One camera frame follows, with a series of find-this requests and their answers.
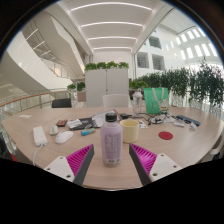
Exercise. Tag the planter box with plant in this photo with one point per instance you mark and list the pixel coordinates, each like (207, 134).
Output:
(80, 91)

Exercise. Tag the ceiling light strips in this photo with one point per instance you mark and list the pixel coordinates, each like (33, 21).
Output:
(111, 24)

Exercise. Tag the cream yellow cup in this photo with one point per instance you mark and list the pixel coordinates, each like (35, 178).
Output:
(130, 130)

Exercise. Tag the colourful sticker sheet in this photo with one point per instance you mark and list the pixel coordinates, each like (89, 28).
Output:
(143, 124)

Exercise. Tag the white computer mouse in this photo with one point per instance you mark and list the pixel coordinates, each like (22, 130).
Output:
(64, 136)

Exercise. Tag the green tote bag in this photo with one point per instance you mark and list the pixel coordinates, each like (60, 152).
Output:
(156, 100)

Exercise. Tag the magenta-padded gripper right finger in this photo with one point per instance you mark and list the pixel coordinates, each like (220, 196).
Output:
(163, 166)

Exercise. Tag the dark blue keyboard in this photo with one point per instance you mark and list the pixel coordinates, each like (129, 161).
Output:
(188, 120)

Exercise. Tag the small orange black case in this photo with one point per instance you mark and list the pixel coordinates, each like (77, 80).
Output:
(61, 122)

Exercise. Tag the black power adapter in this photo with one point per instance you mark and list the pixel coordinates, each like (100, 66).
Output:
(125, 115)

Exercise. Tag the glass railing wooden handrail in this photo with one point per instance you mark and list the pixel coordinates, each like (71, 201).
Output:
(30, 100)

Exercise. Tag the white power strip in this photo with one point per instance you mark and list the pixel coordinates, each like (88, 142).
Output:
(39, 135)

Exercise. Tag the white label card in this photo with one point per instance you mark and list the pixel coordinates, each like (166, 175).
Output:
(179, 123)

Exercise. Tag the small white oval charger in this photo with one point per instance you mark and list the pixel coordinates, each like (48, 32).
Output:
(53, 130)

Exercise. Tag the flat round red coaster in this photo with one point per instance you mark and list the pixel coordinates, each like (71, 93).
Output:
(165, 135)

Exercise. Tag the small teal tube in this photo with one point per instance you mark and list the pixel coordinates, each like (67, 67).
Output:
(88, 132)

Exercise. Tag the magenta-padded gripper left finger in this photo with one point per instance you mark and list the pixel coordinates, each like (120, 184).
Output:
(60, 166)

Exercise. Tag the white cabinet with plants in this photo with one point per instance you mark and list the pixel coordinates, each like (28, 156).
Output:
(106, 85)

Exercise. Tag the lavender drink bottle black cap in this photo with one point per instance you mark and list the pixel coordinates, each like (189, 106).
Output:
(111, 141)

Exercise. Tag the black chair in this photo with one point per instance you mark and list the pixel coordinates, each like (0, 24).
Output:
(61, 102)

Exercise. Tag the white chair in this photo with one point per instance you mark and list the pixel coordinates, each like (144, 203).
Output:
(115, 100)

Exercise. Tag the green hedge plants row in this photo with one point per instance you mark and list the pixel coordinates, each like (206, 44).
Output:
(186, 81)

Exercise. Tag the clear shaker bottle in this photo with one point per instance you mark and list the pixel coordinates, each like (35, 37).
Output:
(137, 102)

